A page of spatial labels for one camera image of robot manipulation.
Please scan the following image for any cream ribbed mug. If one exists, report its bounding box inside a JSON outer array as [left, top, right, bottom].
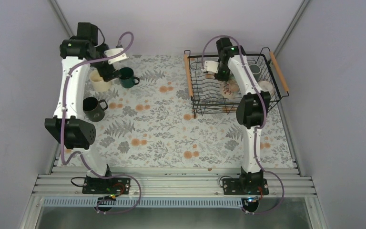
[[89, 70, 112, 93]]

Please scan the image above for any floral pastel mug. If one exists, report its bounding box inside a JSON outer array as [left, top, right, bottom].
[[220, 78, 240, 99]]

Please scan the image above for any dark green mug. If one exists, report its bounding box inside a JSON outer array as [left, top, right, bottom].
[[119, 67, 140, 89]]

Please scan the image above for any dark grey mug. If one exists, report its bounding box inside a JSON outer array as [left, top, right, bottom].
[[82, 97, 108, 122]]

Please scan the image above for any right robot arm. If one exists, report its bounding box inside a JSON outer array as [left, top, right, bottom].
[[214, 36, 271, 194]]

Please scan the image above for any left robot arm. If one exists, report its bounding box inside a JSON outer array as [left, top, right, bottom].
[[44, 22, 120, 193]]

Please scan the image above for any white mug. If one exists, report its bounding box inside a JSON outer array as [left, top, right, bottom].
[[258, 81, 275, 97]]

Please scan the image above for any floral tablecloth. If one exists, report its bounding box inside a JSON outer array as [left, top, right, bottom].
[[58, 54, 295, 169]]

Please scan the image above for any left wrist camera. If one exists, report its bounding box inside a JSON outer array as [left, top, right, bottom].
[[104, 47, 129, 64]]

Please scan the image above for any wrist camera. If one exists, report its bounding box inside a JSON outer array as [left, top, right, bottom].
[[202, 61, 219, 73], [104, 47, 129, 64]]

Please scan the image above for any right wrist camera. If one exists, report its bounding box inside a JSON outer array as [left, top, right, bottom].
[[202, 61, 219, 73]]

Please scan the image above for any black wire dish rack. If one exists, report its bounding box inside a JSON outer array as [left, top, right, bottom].
[[184, 47, 289, 116]]

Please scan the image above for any left wooden rack handle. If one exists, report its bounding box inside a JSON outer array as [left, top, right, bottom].
[[183, 54, 193, 98]]

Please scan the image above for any wooden rack handle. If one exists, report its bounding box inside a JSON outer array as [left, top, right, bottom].
[[269, 51, 289, 93], [183, 54, 193, 98]]

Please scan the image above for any right wooden rack handle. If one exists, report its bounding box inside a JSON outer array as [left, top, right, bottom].
[[269, 51, 289, 93]]

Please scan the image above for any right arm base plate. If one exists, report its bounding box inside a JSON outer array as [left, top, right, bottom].
[[219, 176, 270, 196]]

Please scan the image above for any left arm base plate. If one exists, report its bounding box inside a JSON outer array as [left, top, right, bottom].
[[82, 177, 131, 195]]

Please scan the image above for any aluminium rail frame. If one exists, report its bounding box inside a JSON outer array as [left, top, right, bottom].
[[20, 166, 327, 229]]

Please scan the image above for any slotted cable duct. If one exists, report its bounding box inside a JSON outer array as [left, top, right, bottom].
[[43, 197, 242, 208]]

